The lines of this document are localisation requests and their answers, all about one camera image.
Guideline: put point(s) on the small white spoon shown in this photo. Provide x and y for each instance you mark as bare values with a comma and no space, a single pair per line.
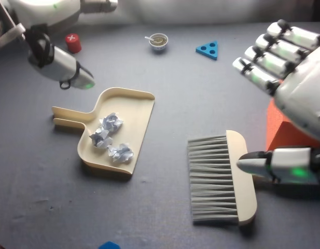
150,39

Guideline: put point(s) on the orange foam block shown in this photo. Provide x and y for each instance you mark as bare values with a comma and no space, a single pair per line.
284,135

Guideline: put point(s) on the grey table cloth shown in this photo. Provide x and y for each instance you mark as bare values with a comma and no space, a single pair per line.
71,202

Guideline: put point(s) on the red cylinder with white cross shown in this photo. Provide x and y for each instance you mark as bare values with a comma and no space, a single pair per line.
73,44

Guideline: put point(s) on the crumpled white paper ball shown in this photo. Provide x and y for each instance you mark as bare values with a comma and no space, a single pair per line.
120,153
101,138
111,122

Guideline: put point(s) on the cream plastic dustpan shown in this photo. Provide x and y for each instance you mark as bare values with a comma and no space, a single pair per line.
139,116

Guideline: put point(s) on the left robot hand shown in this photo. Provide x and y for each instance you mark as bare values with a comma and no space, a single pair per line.
61,64

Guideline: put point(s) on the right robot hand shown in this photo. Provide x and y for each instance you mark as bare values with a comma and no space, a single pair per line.
305,98

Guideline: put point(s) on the small white cup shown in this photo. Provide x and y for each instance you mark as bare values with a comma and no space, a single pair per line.
159,46

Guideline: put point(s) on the blue hexagonal block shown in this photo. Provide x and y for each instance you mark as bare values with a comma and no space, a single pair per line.
109,246

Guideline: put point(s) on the blue triangle block with holes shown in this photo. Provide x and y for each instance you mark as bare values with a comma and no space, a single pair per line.
207,50

